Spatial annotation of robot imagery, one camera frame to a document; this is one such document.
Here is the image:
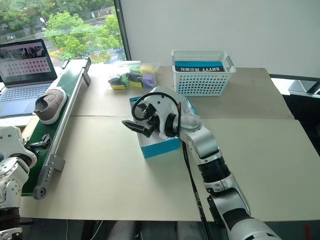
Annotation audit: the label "yellow and purple sponge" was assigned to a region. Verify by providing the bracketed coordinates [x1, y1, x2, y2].
[139, 64, 156, 89]

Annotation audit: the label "green sponge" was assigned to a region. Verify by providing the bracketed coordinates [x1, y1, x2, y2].
[119, 73, 131, 88]

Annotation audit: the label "black and yellow sponge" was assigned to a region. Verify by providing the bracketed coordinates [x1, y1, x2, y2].
[127, 70, 144, 89]

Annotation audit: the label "white perforated plastic basket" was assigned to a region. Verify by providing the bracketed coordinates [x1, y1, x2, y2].
[170, 49, 237, 97]

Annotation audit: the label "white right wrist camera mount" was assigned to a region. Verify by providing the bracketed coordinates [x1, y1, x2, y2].
[142, 86, 188, 141]

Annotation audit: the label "green conveyor belt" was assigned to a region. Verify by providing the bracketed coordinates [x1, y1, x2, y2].
[20, 56, 92, 200]

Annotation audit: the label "clear bag of sponges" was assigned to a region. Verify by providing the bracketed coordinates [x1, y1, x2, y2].
[107, 60, 161, 91]

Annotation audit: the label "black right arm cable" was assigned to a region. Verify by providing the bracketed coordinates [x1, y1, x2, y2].
[181, 142, 216, 240]

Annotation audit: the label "dark window frame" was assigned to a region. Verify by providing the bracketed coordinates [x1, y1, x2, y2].
[113, 0, 132, 61]

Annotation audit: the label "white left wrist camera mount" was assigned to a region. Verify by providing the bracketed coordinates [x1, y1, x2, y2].
[0, 125, 38, 174]

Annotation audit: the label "blue cardboard shoebox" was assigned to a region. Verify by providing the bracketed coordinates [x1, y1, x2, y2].
[128, 95, 201, 160]

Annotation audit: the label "blue and black package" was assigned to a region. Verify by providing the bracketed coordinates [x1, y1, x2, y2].
[174, 60, 227, 74]

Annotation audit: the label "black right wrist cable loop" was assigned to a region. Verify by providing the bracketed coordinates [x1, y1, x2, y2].
[131, 92, 182, 131]

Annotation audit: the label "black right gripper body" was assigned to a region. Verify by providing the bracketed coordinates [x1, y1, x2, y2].
[143, 113, 162, 138]

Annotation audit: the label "grey canvas shoe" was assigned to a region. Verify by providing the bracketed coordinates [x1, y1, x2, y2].
[33, 88, 68, 125]

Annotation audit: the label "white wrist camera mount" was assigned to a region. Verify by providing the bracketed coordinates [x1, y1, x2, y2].
[142, 86, 188, 141]
[0, 125, 38, 174]

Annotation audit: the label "open grey laptop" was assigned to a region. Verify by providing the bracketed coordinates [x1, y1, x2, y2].
[0, 38, 59, 119]

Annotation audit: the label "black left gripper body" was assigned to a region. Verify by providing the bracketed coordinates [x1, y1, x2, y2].
[22, 139, 40, 157]

